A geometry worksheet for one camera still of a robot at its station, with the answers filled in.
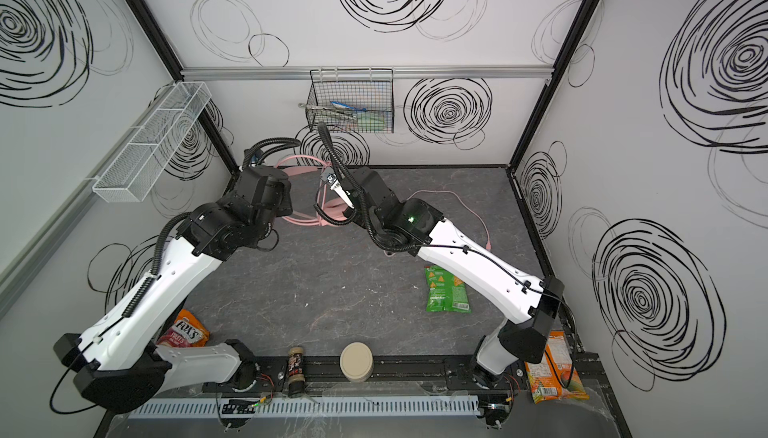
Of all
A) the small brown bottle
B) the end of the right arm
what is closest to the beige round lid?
the small brown bottle

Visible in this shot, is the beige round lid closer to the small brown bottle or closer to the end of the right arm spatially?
the small brown bottle

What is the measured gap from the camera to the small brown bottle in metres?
0.71

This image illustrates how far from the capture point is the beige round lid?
2.28 ft

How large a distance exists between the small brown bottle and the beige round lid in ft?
0.36
